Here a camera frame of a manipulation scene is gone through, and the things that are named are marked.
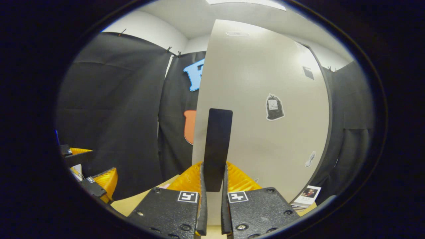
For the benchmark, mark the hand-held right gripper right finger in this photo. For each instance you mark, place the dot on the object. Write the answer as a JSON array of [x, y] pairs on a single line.
[[225, 215]]

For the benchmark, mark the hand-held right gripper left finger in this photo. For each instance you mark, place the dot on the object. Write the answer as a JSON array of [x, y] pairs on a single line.
[[202, 215]]

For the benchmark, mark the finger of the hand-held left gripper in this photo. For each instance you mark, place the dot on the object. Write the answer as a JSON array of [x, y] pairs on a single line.
[[78, 157], [94, 187]]

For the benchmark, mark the black backdrop cloth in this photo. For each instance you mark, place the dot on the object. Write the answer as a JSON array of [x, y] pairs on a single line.
[[116, 109]]

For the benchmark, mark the white booklet with photo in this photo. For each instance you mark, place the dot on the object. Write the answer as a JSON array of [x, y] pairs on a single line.
[[307, 196]]

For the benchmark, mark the ceiling light panel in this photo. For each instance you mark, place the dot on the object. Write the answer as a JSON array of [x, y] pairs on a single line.
[[245, 3]]

